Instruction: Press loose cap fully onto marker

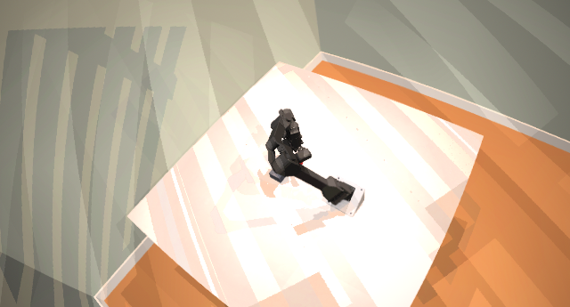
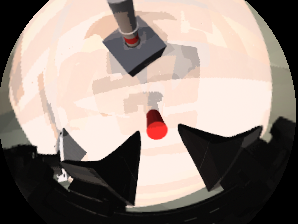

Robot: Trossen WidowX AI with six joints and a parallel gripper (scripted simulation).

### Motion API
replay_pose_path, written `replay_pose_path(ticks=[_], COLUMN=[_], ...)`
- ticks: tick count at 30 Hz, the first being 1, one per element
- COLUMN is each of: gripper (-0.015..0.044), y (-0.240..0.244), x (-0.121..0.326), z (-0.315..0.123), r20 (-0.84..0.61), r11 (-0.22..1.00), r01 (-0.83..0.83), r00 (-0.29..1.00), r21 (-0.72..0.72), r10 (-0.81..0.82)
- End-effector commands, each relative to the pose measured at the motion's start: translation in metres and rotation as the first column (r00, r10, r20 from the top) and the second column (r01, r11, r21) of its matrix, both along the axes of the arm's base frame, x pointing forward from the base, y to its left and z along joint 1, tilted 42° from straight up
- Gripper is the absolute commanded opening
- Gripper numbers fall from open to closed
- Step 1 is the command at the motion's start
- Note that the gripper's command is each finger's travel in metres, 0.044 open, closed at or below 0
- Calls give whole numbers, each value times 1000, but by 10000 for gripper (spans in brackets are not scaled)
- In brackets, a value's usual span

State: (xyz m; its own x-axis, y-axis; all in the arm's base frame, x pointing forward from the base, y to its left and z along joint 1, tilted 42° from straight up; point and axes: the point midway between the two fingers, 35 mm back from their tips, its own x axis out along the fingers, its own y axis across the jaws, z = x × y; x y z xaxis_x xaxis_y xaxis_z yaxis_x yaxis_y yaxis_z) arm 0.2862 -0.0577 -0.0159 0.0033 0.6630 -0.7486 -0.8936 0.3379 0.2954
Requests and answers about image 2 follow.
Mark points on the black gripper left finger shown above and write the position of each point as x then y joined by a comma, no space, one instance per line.
118,171

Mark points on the grey marker with black tip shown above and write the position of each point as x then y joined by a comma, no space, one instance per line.
125,15

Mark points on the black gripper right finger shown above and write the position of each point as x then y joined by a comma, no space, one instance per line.
214,154

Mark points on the red marker cap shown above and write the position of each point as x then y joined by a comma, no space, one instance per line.
156,126

